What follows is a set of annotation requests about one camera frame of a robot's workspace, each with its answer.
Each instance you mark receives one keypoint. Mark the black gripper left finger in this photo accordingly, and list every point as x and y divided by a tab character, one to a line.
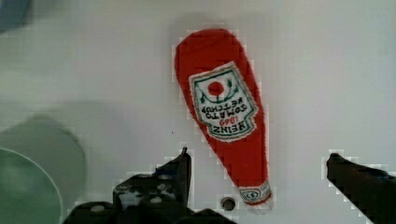
157	198

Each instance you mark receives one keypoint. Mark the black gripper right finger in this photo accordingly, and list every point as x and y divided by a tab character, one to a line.
372	191

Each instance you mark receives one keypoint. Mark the red felt ketchup bottle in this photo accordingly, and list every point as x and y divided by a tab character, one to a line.
223	97

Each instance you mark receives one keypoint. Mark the green oval strainer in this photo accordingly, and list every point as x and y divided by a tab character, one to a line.
42	172

